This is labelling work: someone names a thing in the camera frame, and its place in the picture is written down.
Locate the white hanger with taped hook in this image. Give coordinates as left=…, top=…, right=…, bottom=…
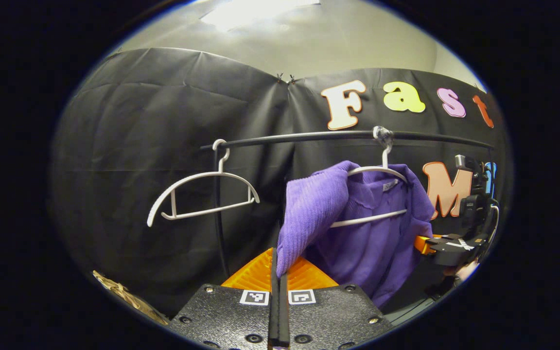
left=330, top=126, right=409, bottom=229

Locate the purple knitted cardigan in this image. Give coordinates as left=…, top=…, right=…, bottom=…
left=276, top=160, right=436, bottom=309

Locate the black backdrop cloth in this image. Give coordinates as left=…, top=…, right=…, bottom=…
left=49, top=47, right=509, bottom=316

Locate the black metal clothes rack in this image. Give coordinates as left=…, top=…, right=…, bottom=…
left=201, top=129, right=494, bottom=280

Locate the tan crumpled cloth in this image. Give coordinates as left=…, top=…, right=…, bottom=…
left=93, top=270, right=170, bottom=325

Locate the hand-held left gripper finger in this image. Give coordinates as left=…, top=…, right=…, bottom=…
left=168, top=247, right=280, bottom=350
left=280, top=255, right=393, bottom=350

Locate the ceiling light panel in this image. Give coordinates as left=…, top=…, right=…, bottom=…
left=200, top=0, right=322, bottom=32

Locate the white plastic hanger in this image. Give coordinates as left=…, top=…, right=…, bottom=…
left=146, top=139, right=261, bottom=228

